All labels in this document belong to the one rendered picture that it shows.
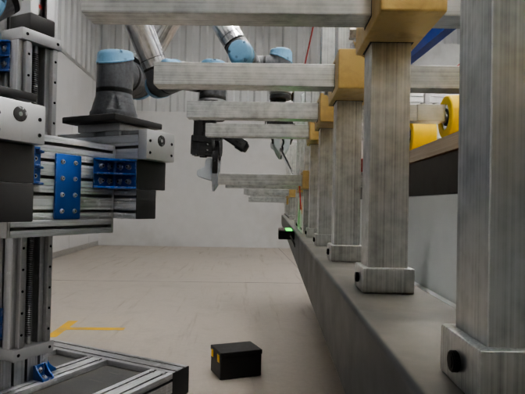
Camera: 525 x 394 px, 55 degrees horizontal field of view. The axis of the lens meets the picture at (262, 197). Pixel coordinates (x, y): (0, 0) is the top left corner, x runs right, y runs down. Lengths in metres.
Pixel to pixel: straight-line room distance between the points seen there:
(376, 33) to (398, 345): 0.26
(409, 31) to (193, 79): 0.33
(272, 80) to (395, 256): 0.32
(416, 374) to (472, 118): 0.12
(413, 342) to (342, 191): 0.42
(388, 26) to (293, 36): 9.27
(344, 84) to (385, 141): 0.20
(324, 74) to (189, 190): 8.52
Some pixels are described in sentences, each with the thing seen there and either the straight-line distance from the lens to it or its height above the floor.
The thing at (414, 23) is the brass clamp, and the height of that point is 0.92.
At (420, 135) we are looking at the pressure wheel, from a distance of 1.19.
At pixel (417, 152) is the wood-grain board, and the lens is 1.10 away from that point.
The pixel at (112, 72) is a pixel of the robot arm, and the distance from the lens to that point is 1.71.
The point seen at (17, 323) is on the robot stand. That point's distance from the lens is 1.59.
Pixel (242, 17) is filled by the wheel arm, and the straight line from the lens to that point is 0.45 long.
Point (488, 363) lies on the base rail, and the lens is 0.22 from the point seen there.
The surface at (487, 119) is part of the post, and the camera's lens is 0.22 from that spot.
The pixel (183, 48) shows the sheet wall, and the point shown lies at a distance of 9.61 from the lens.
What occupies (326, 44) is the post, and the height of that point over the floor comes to 1.08.
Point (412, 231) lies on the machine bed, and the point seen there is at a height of 0.72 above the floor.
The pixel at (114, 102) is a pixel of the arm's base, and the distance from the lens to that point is 1.69.
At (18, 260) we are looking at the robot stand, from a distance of 1.56.
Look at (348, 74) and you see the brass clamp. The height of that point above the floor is 0.94.
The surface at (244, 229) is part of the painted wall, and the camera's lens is 9.14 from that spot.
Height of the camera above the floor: 0.78
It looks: 1 degrees up
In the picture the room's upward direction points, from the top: 1 degrees clockwise
